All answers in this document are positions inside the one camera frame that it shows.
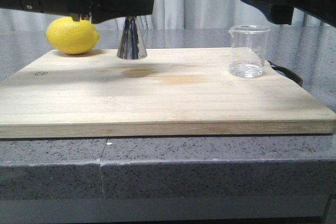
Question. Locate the grey drawer front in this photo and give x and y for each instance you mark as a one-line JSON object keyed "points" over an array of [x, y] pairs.
{"points": [[166, 209]]}

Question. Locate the wooden cutting board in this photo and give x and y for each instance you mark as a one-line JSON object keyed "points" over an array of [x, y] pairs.
{"points": [[171, 92]]}

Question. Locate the black cutting board handle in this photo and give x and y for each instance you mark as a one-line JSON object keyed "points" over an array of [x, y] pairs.
{"points": [[287, 73]]}

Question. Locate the clear glass beaker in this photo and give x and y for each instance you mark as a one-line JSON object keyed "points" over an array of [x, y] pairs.
{"points": [[248, 50]]}

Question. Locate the yellow lemon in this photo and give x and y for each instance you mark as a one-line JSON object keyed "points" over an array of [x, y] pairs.
{"points": [[72, 37]]}

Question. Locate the steel double jigger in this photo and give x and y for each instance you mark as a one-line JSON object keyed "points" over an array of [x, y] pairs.
{"points": [[131, 46]]}

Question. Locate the grey curtain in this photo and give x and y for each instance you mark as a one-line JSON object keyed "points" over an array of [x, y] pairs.
{"points": [[172, 14]]}

